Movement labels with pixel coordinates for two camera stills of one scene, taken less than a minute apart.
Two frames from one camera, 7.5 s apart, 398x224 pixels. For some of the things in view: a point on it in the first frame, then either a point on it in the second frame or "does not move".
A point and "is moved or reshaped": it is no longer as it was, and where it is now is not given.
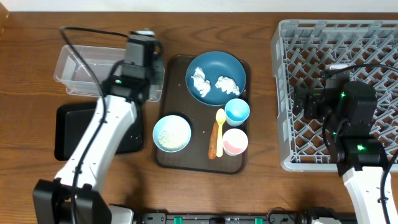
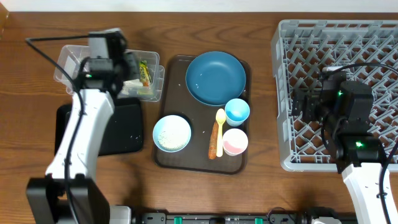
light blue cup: (236, 111) does not move
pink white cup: (235, 141) does not move
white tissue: (203, 86) is moved or reshaped
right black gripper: (313, 96) does not move
